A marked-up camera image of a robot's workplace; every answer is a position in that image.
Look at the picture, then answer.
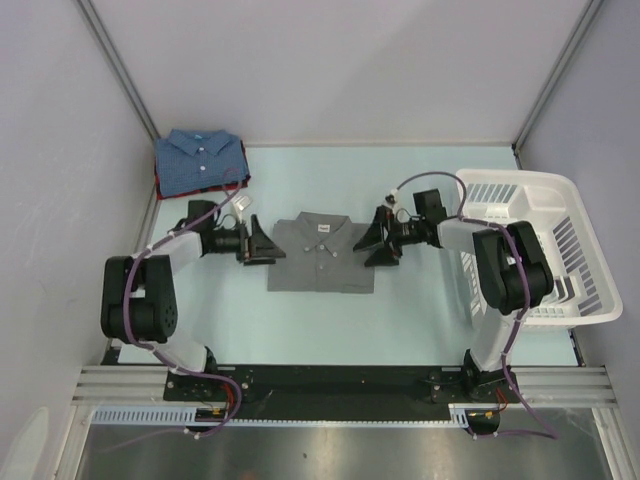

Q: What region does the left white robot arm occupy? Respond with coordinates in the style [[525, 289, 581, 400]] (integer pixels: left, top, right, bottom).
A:
[[100, 200, 286, 400]]

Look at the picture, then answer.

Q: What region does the white slotted cable duct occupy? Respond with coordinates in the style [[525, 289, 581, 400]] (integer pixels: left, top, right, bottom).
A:
[[92, 406, 469, 429]]

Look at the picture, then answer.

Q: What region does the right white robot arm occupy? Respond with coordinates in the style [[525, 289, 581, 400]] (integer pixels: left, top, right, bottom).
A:
[[353, 189, 554, 403]]

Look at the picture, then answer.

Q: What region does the right aluminium corner post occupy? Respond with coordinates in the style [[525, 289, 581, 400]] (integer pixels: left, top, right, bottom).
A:
[[511, 0, 606, 157]]

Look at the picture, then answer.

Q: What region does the aluminium corner post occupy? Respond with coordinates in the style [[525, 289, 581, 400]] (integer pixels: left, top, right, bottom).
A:
[[511, 0, 606, 157], [73, 0, 160, 142]]

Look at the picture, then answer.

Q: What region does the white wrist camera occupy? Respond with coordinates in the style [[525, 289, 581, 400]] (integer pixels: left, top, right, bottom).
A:
[[231, 194, 253, 222], [383, 188, 400, 213]]

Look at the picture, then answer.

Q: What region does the folded blue checked shirt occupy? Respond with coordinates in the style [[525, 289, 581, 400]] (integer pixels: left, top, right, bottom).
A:
[[154, 129, 251, 199]]

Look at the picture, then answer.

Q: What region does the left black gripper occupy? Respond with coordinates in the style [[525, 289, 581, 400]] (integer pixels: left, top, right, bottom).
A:
[[210, 215, 286, 266]]

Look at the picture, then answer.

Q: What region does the folded red shirt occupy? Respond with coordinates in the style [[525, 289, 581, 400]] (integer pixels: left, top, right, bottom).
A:
[[155, 141, 251, 199]]

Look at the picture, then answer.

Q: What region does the white plastic laundry basket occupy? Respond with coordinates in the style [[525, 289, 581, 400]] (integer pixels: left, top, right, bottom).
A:
[[457, 169, 623, 330]]

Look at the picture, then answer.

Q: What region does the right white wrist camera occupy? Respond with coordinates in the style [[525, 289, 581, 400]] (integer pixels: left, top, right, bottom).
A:
[[383, 188, 400, 213]]

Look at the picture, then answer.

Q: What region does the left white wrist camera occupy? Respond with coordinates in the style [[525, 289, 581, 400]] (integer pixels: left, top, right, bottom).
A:
[[231, 194, 253, 222]]

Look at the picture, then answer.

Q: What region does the grey long sleeve shirt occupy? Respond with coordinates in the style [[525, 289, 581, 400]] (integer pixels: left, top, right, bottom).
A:
[[267, 212, 375, 294]]

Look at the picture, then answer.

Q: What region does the aluminium frame rail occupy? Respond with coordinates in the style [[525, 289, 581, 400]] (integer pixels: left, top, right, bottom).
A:
[[73, 365, 617, 408]]

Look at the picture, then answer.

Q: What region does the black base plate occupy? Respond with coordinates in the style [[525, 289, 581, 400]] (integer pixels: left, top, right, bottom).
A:
[[163, 364, 519, 423]]

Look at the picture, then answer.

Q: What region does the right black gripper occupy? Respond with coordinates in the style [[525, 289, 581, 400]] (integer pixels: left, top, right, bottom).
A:
[[353, 205, 426, 267]]

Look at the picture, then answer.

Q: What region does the left aluminium corner post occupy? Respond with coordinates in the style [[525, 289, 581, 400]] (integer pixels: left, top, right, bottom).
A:
[[73, 0, 160, 142]]

